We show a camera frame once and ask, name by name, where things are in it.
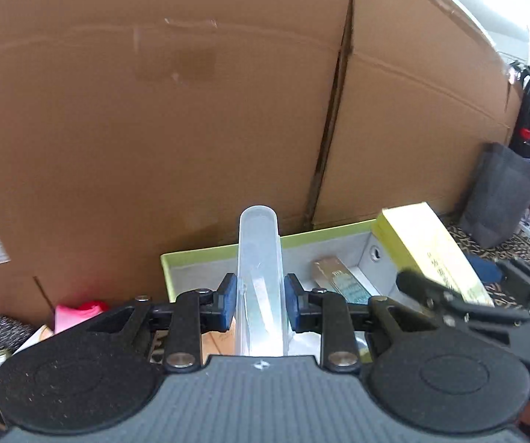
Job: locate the large plain cardboard box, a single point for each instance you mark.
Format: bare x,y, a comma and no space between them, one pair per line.
408,101

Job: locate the pink cloth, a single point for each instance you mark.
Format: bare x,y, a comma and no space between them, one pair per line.
78,316

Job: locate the black patterned mat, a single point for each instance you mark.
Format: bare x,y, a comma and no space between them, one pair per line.
523,248

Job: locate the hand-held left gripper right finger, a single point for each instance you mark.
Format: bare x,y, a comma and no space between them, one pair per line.
293,304

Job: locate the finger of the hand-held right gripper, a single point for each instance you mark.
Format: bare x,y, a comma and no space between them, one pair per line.
431,293
484,267

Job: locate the grey fabric bag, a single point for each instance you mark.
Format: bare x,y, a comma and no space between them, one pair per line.
495,194

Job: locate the large cardboard wall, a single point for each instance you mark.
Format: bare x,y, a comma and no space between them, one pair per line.
154,124

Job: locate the yellow box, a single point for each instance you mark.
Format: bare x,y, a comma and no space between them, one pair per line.
422,244

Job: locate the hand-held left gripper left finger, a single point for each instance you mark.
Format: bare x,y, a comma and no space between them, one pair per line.
228,302

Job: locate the small patterned packet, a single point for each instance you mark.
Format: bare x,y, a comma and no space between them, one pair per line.
339,277

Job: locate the clear plastic tube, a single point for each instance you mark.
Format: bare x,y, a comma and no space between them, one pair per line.
260,263

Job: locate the steel wool scrubber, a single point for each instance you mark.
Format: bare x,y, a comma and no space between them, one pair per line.
6,332

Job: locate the light green shoe box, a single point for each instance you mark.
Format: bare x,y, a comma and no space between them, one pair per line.
191,281

